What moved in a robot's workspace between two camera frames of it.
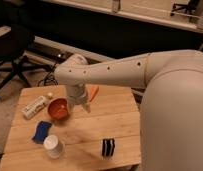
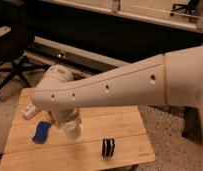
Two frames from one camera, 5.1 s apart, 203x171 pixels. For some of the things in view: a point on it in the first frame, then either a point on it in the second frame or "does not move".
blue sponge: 41,131 does not move
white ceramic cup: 53,146 -> 73,130
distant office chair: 191,7 does not move
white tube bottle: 30,110 does not move
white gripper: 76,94 -> 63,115
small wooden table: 49,133 does not move
